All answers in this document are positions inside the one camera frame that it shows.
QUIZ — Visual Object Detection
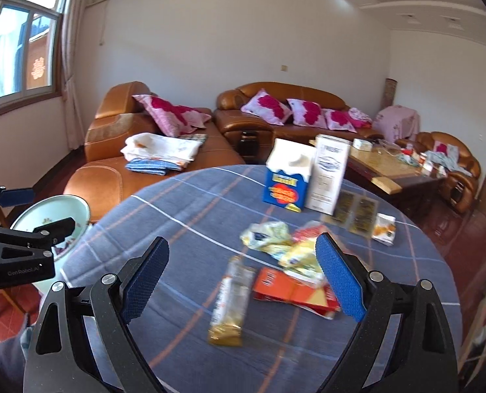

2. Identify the pink red rose pillow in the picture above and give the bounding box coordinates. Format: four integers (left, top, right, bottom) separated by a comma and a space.
241, 89, 294, 126
287, 98, 328, 129
321, 108, 358, 133

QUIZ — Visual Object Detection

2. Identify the brown leather chaise sofa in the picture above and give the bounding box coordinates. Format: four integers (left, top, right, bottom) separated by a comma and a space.
63, 81, 246, 224

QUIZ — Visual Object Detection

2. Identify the blue striped folded cloth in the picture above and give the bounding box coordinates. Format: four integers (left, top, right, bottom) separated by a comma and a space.
125, 158, 187, 175

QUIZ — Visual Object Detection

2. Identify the beige curtain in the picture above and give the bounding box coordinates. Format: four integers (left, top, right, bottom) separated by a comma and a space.
60, 0, 91, 151

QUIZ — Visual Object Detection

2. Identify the pink floral cloth cover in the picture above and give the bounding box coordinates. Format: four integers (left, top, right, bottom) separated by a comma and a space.
375, 105, 421, 144

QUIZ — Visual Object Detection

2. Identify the window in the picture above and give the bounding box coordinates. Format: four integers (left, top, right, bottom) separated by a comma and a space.
0, 0, 70, 112

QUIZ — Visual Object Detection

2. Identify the small pink floral pillow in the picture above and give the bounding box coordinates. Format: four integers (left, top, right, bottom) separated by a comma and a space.
348, 107, 374, 129

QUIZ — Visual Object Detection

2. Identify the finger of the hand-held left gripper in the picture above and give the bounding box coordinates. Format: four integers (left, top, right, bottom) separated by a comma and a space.
0, 179, 36, 214
0, 217, 77, 259

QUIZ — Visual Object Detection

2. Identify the brown leather long sofa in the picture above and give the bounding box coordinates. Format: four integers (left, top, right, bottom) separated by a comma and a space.
213, 82, 385, 161

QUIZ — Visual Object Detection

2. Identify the large pink red pillow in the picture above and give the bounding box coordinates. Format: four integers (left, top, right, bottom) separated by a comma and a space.
132, 94, 212, 138

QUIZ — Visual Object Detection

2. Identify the red speckled wrapper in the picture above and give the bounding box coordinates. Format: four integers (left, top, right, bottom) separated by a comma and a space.
292, 221, 330, 243

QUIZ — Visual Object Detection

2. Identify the clear wrapper with gold end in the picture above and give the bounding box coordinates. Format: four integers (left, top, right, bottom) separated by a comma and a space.
207, 256, 257, 347

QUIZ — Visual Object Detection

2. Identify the blue white milk carton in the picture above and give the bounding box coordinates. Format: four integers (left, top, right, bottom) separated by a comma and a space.
262, 138, 316, 214

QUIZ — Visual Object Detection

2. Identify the red carton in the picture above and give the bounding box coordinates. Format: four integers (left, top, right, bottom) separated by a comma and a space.
253, 267, 342, 320

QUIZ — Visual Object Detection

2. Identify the white folded cloth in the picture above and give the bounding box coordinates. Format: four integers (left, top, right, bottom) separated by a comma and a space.
121, 132, 202, 169

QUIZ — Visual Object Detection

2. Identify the tall white milk carton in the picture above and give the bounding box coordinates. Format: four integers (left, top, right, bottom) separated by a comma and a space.
304, 134, 352, 216

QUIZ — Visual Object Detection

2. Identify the dark gold flat packet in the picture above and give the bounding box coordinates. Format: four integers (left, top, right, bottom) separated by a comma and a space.
324, 190, 358, 226
348, 196, 380, 238

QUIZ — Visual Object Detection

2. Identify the patterned rolled mat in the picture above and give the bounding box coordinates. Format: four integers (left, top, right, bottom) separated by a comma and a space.
384, 78, 398, 111

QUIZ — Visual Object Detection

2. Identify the yellow silver crumpled wrapper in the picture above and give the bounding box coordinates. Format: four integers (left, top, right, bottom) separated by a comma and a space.
240, 220, 293, 251

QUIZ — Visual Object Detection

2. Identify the white frame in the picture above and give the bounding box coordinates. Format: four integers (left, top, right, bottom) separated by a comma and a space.
459, 262, 486, 373

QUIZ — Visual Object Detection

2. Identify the wooden coffee table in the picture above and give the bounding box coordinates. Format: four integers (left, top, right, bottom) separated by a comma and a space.
308, 139, 449, 222

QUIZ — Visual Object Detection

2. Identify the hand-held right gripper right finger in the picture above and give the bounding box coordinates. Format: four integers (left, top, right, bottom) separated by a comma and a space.
314, 233, 460, 393

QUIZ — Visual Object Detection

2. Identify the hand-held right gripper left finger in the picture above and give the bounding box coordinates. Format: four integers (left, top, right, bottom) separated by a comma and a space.
22, 236, 171, 393

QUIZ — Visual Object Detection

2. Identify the wooden chair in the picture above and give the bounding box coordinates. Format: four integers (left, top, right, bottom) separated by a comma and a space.
0, 207, 21, 232

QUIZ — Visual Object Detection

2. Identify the small white snack packet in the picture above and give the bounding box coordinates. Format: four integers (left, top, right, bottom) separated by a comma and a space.
371, 214, 397, 247

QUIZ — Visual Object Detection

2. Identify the brown leather armchair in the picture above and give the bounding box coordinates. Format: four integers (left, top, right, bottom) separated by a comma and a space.
394, 131, 482, 214

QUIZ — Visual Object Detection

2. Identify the blue plaid tablecloth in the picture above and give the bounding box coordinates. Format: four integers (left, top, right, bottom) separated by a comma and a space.
61, 165, 464, 393

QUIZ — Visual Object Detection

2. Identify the light blue cloth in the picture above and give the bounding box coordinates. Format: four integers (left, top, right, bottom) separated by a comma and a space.
425, 149, 473, 177

